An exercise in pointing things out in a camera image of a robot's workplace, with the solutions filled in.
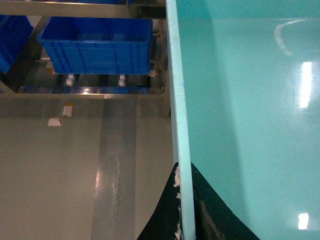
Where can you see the steel shelf frame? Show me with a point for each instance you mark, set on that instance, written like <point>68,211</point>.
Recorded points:
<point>32,75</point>

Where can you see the blue bin on floor rack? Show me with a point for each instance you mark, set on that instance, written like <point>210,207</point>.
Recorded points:
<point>98,46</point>

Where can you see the blue bin far left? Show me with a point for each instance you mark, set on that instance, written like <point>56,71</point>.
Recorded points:
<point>15,31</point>

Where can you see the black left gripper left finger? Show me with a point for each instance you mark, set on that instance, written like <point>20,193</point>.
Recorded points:
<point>165,222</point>

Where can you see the teal plastic bin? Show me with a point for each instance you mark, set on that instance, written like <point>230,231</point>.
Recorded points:
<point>245,105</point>

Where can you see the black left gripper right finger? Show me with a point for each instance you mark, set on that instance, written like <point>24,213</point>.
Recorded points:
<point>214,220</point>

